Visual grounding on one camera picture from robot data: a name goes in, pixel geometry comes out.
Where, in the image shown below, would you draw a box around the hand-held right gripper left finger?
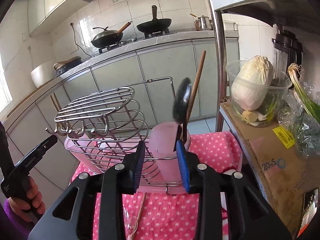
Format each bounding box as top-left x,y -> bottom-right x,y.
27,140 -> 147,240

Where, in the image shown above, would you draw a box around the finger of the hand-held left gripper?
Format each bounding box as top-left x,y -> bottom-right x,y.
14,134 -> 58,178

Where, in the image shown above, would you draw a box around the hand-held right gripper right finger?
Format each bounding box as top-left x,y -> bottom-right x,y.
176,140 -> 292,240

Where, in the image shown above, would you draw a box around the pink wire utensil holder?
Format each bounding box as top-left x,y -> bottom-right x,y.
45,77 -> 192,195

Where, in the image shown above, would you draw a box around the black spoon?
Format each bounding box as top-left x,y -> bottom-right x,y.
172,77 -> 193,143

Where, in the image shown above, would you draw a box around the dark brown chopstick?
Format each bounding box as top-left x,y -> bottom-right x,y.
186,50 -> 207,140

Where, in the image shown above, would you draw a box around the person's left forearm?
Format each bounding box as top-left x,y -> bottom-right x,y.
0,197 -> 34,240

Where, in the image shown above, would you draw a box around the person's left hand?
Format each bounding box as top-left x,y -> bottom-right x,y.
7,176 -> 47,215

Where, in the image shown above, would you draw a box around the gold metal spoon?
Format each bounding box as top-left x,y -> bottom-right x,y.
135,192 -> 148,232

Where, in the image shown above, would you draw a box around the pink dotted cloth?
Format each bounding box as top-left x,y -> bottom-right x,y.
71,131 -> 243,240

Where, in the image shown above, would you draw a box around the clear plastic spoon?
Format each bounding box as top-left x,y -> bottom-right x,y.
124,214 -> 138,237

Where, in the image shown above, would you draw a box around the white rice cooker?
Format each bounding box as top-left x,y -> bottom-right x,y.
30,62 -> 59,88

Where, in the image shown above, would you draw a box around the ginger piece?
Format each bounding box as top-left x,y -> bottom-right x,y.
242,110 -> 259,123

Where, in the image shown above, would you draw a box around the black electric cooker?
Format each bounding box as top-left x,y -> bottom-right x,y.
53,56 -> 83,78

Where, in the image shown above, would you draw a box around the cardboard box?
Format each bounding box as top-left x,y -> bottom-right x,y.
220,102 -> 320,235

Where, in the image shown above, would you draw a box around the grey kitchen counter cabinets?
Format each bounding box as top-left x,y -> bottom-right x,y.
0,29 -> 239,205

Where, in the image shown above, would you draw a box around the napa cabbage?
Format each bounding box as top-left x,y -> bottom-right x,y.
231,56 -> 274,111

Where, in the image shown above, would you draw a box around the clear plastic bowl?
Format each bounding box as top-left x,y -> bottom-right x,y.
225,60 -> 293,127

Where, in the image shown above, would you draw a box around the metal shelf rack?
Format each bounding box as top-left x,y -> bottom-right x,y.
200,0 -> 320,133

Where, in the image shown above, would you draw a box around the clear bag of greens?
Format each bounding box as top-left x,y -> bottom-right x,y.
285,82 -> 320,155

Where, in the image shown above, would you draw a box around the gas stove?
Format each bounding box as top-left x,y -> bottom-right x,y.
97,29 -> 170,54

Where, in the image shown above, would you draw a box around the black wok with lid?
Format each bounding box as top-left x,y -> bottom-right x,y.
90,21 -> 133,49

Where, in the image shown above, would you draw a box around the green onions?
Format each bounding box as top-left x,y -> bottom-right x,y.
287,64 -> 320,123

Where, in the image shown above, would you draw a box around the brown metal pot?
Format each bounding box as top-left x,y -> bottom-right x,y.
189,13 -> 201,30

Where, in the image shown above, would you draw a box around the black open wok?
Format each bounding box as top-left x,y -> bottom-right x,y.
136,5 -> 172,34

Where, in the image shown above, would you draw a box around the metal kettle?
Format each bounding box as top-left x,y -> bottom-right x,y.
197,15 -> 213,30

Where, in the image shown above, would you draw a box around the white lidded container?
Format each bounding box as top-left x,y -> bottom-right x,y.
222,20 -> 237,31

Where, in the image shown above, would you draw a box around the black blender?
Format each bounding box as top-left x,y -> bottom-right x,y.
272,24 -> 304,75

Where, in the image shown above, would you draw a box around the black power cable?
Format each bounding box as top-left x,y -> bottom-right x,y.
70,22 -> 92,58

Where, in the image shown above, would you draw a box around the upper wall cabinet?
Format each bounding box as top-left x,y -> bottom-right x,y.
27,0 -> 100,37

